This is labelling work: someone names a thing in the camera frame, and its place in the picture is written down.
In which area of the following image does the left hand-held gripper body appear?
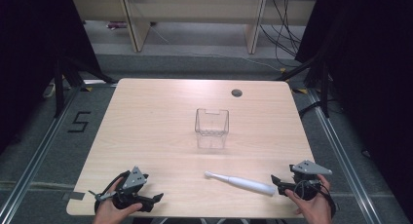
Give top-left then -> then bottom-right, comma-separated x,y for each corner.
111,166 -> 154,212

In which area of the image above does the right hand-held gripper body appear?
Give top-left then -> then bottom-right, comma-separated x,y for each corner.
288,159 -> 334,201

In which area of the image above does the white electric toothbrush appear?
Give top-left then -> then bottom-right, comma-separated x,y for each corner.
204,170 -> 278,197

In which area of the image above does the clear plastic container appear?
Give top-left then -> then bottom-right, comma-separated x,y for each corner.
194,107 -> 230,150

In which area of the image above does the person's right hand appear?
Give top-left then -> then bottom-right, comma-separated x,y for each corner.
284,173 -> 334,224

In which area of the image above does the person's left hand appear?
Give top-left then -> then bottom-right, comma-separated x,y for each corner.
92,176 -> 144,224

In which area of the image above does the black metal stand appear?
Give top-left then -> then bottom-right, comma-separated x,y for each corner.
276,52 -> 331,119
53,53 -> 118,119

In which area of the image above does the black curtain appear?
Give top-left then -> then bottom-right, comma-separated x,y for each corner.
0,0 -> 102,155
294,0 -> 413,223

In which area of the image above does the small pink and dark object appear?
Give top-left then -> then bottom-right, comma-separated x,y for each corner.
106,20 -> 129,31

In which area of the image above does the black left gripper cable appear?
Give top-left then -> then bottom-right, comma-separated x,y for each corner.
94,170 -> 131,213

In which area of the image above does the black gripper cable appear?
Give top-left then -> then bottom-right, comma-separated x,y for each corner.
319,183 -> 338,219
94,170 -> 131,213

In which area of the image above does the aluminium floor rail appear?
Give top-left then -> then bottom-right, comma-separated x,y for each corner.
0,87 -> 82,224
306,88 -> 383,224

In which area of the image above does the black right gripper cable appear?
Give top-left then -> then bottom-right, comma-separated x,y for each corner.
319,183 -> 338,219

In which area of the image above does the white coiled cable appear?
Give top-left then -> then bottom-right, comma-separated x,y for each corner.
42,82 -> 56,99

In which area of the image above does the bundle of black cables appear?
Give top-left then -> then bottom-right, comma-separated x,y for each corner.
258,0 -> 304,68

